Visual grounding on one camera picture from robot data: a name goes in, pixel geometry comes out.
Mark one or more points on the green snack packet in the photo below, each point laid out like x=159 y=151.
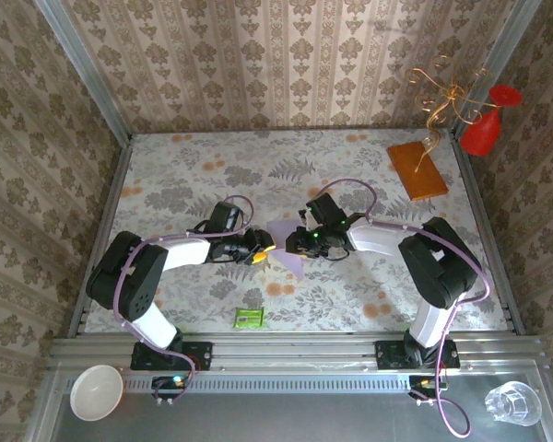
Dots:
x=249 y=318

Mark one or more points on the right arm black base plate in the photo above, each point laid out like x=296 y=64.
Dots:
x=389 y=357

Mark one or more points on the aluminium front rail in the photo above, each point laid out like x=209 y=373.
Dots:
x=295 y=352

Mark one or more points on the clear glass tumbler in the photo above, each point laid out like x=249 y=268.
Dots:
x=514 y=404

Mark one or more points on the aluminium frame post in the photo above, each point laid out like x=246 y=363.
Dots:
x=494 y=64
x=84 y=64

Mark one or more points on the lavender cloth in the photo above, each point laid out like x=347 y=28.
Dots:
x=295 y=267

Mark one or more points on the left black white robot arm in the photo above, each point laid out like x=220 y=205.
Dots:
x=129 y=281

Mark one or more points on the aluminium side rail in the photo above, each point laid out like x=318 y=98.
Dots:
x=108 y=207
x=479 y=207

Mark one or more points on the floral table cloth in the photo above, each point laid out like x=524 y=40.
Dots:
x=239 y=156

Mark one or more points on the brown wooden board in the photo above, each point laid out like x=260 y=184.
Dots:
x=417 y=170

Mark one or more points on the white bowl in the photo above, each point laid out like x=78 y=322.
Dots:
x=96 y=392

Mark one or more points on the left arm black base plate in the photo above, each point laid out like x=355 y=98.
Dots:
x=198 y=357

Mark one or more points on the red wine glass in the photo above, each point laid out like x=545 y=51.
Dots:
x=481 y=136

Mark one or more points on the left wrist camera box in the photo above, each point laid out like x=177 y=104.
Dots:
x=226 y=216

